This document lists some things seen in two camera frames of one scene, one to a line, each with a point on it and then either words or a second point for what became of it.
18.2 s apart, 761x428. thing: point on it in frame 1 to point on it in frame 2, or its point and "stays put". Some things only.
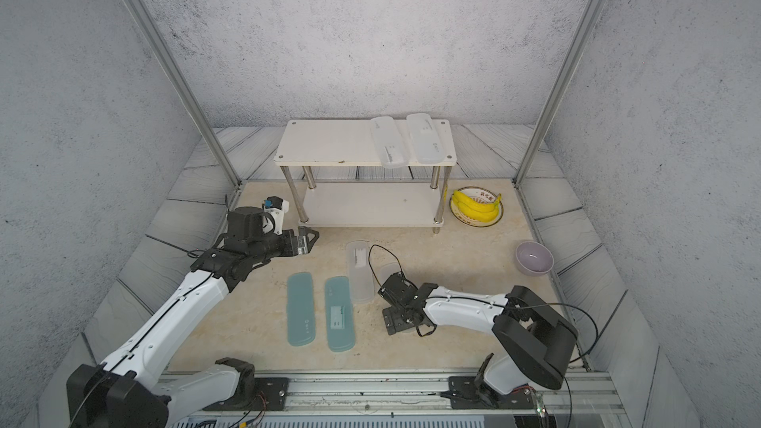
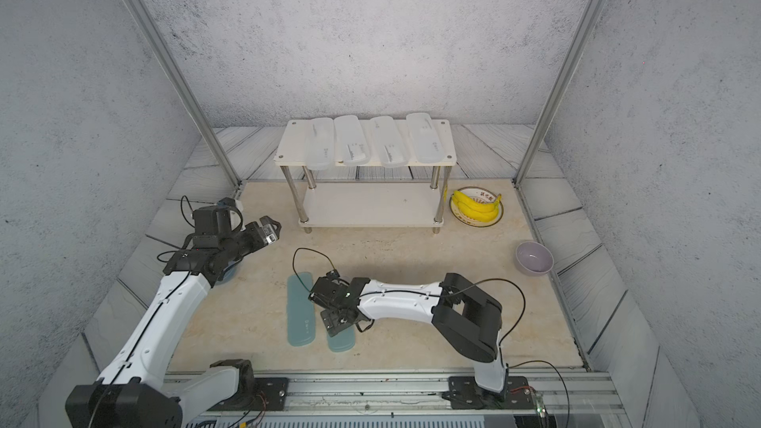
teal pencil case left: [300, 309] stays put
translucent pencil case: [361, 272] to [320, 144]
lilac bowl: [534, 259] stays put
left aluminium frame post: [158, 45] stays put
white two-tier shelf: [350, 143] stays put
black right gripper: [395, 324] to [330, 321]
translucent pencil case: [391, 149] stays put
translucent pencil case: [428, 145] stays put
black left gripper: [302, 247] to [259, 239]
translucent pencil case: [382, 270] to [350, 143]
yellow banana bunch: [479, 211] stays put
